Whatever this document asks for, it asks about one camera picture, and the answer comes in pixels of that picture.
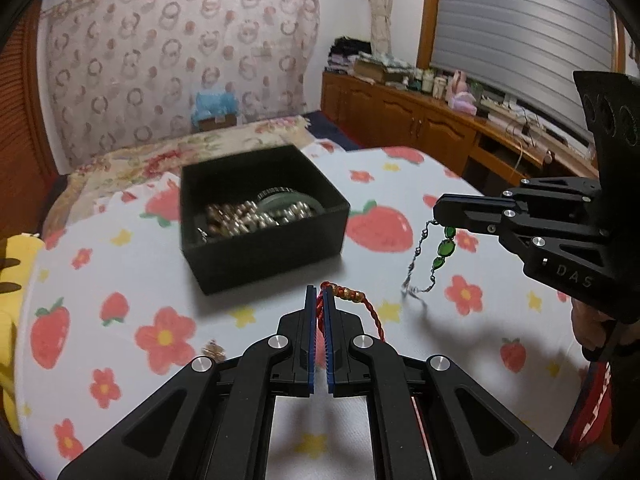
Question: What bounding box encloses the red braided cord bracelet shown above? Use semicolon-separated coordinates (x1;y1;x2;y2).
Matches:
319;280;432;451

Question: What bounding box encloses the green stone chain bracelet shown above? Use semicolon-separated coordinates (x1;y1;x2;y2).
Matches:
400;220;458;297

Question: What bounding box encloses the pale green jade bangle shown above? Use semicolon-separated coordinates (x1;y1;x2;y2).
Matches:
257;192;326;218

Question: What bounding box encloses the large bead long necklace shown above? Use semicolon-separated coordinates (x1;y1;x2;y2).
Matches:
202;199;314;239

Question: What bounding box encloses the silver rhinestone bangle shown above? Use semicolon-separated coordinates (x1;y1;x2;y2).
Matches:
256;186;294;202

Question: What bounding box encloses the black open jewelry box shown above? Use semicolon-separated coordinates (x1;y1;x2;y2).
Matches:
180;145;350;295

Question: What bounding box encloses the right hand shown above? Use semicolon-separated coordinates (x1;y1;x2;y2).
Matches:
570;299;622;362

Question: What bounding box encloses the pink tissue box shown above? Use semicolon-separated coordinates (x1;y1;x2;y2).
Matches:
448;92;477;116

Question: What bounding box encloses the pink rabbit figure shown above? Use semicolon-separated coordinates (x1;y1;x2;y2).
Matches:
449;70;469;96

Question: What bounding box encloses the wooden sideboard cabinet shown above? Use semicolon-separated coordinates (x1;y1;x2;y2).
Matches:
321;72;598;193

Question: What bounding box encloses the grey window blind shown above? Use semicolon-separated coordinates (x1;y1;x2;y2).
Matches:
432;0;613;141

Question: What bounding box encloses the strawberry flower white cloth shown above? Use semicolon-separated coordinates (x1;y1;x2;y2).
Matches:
15;148;587;479

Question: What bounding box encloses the folded clothes stack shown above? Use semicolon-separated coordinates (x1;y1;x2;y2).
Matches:
326;36;371;75

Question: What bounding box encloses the tied beige side curtain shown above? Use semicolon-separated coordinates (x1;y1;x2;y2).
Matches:
370;0;394;54

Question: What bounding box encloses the cardboard box blue bag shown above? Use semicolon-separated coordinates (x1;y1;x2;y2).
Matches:
191;91;239;131

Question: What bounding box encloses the floral bed quilt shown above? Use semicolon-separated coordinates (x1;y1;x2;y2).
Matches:
41;116;314;238

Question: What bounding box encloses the yellow plush toy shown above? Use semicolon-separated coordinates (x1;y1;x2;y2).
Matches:
0;233;43;436

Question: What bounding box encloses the brown louvered wardrobe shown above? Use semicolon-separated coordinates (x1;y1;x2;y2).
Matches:
0;0;58;238

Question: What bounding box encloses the circle pattern sheer curtain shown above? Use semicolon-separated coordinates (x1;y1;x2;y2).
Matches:
44;0;320;167

